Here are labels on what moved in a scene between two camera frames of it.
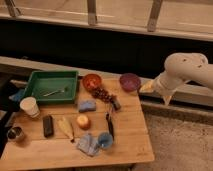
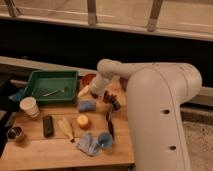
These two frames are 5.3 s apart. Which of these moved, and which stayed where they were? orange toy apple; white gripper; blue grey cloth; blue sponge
Moved: white gripper
Stayed: orange toy apple; blue grey cloth; blue sponge
